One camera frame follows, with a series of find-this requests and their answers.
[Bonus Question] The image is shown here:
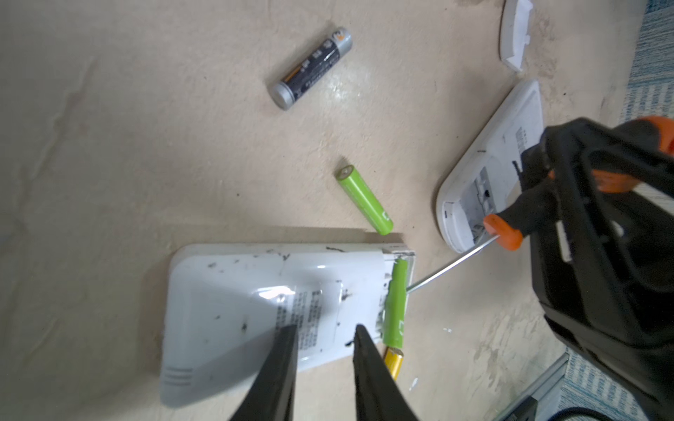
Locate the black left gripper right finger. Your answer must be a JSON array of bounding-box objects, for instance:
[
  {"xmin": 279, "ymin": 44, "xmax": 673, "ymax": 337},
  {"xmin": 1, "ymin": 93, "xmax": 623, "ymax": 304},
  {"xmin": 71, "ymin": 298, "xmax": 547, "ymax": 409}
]
[{"xmin": 353, "ymin": 325, "xmax": 417, "ymax": 421}]

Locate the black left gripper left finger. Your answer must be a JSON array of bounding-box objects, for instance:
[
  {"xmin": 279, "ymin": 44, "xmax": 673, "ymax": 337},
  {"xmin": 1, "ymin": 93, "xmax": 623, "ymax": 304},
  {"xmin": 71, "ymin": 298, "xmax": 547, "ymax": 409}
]
[{"xmin": 231, "ymin": 326, "xmax": 298, "ymax": 421}]

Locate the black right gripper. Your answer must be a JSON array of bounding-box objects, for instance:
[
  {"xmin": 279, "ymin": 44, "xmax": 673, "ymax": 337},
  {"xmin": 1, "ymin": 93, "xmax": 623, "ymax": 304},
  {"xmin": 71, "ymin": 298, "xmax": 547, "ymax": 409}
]
[{"xmin": 518, "ymin": 117, "xmax": 673, "ymax": 420}]

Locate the yellow black battery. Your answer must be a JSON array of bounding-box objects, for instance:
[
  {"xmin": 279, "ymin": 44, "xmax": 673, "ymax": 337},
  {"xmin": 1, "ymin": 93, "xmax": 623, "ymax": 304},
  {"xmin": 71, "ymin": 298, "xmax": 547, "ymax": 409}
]
[{"xmin": 384, "ymin": 347, "xmax": 404, "ymax": 381}]

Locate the green battery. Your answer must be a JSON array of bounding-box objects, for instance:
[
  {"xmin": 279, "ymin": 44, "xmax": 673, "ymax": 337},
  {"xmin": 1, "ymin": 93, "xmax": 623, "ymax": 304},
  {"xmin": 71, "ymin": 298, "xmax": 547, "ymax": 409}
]
[
  {"xmin": 382, "ymin": 259, "xmax": 408, "ymax": 349},
  {"xmin": 335, "ymin": 165, "xmax": 394, "ymax": 236}
]

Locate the white remote control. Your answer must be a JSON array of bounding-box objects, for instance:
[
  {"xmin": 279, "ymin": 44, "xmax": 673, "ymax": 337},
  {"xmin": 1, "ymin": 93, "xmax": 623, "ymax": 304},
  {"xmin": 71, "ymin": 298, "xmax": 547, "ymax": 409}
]
[
  {"xmin": 160, "ymin": 243, "xmax": 416, "ymax": 408},
  {"xmin": 435, "ymin": 80, "xmax": 544, "ymax": 254}
]

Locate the orange black handle screwdriver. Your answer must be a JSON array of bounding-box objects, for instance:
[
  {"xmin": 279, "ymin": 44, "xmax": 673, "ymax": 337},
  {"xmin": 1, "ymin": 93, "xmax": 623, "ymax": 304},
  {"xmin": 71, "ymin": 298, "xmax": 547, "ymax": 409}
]
[{"xmin": 404, "ymin": 115, "xmax": 674, "ymax": 295}]

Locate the white battery cover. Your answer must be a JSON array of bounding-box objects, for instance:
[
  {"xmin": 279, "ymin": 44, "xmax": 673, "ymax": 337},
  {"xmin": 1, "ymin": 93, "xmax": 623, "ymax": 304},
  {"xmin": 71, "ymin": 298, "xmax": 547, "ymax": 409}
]
[{"xmin": 500, "ymin": 0, "xmax": 534, "ymax": 73}]

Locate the black silver battery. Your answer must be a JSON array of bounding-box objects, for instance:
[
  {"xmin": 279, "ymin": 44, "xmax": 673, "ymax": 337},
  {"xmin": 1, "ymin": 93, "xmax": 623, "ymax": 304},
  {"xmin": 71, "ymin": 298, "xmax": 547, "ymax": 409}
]
[{"xmin": 270, "ymin": 27, "xmax": 353, "ymax": 111}]

